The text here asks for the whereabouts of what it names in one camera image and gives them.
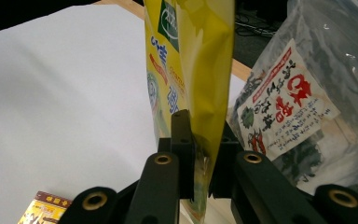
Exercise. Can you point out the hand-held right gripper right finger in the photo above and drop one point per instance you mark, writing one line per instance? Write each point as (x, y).
(227, 165)

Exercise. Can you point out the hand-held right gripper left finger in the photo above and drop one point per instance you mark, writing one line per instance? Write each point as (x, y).
(183, 149)

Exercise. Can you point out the yellow green spout pouch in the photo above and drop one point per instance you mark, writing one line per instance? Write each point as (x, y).
(205, 71)

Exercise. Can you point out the clear bag of dried seaweed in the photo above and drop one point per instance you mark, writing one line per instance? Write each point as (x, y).
(295, 99)

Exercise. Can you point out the small yellow red box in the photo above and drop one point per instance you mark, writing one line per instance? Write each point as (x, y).
(45, 210)

